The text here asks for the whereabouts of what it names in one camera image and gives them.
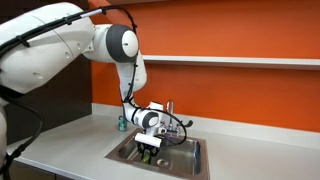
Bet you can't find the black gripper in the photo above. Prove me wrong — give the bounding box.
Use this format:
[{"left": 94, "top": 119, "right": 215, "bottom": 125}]
[{"left": 137, "top": 142, "right": 159, "bottom": 164}]

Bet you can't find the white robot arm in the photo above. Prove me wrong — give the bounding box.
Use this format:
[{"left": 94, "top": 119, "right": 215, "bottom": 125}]
[{"left": 0, "top": 2, "right": 163, "bottom": 149}]

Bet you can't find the stainless steel sink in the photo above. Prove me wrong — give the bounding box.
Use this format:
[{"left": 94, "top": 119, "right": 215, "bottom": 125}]
[{"left": 106, "top": 129, "right": 210, "bottom": 180}]

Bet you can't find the green soda can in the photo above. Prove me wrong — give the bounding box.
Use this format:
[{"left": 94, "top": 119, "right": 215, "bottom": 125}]
[{"left": 118, "top": 116, "right": 127, "bottom": 132}]

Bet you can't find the white backsplash strip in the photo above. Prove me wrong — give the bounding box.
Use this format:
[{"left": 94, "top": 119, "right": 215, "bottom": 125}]
[{"left": 91, "top": 102, "right": 320, "bottom": 150}]

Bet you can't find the dark wood cabinet panel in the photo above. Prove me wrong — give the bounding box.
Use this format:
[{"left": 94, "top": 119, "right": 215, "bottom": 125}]
[{"left": 4, "top": 56, "right": 92, "bottom": 144}]

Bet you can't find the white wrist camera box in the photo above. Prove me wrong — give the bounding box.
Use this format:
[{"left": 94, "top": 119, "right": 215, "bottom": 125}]
[{"left": 135, "top": 133, "right": 161, "bottom": 148}]

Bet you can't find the chrome faucet with handles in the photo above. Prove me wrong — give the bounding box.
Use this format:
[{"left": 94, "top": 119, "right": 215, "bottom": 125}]
[{"left": 160, "top": 99, "right": 193, "bottom": 135}]

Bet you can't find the white wall shelf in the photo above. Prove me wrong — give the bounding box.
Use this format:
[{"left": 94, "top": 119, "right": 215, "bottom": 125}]
[{"left": 143, "top": 55, "right": 320, "bottom": 71}]

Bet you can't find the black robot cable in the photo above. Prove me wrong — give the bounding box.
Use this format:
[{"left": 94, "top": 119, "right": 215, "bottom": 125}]
[{"left": 0, "top": 5, "right": 188, "bottom": 178}]

